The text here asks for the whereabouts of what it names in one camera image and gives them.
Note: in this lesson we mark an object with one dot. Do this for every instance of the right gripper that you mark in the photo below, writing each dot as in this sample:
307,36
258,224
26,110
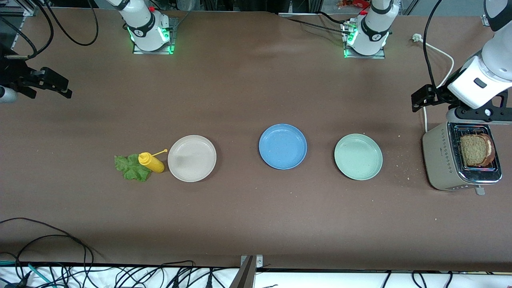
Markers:
12,72

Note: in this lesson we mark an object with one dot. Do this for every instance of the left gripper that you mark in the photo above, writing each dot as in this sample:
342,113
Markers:
438,94

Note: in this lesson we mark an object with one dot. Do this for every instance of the brown bread slice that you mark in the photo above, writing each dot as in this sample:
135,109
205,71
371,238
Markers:
474,151
491,152

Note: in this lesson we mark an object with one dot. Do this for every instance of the green lettuce leaf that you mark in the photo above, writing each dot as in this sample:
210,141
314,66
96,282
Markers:
130,170

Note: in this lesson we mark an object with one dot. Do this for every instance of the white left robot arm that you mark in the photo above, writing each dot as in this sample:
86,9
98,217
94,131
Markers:
374,30

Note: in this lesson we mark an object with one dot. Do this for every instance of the pale green plate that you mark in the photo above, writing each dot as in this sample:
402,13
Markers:
358,156

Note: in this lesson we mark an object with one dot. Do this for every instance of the beige plate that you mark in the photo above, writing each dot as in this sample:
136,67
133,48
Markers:
192,158

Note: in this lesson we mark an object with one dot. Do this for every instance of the blue plate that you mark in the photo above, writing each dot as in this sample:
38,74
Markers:
282,146

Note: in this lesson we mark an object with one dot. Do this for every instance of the beige chrome toaster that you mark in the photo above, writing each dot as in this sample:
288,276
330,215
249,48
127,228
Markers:
440,160

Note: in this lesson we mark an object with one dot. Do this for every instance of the yellow mustard squeeze bottle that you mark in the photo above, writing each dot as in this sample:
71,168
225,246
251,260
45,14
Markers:
154,163

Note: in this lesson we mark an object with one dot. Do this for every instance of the red packet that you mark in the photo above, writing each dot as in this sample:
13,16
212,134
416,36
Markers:
354,3

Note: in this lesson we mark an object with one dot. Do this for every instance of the aluminium frame profile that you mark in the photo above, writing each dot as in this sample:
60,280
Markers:
408,7
20,12
485,20

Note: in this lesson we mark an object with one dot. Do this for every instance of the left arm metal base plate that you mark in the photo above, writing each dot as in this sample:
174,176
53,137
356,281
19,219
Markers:
364,56

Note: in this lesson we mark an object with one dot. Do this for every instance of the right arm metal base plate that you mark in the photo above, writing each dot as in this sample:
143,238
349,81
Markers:
154,52

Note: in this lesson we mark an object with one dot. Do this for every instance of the grey metal table bracket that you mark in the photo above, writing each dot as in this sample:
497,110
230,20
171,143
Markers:
246,276

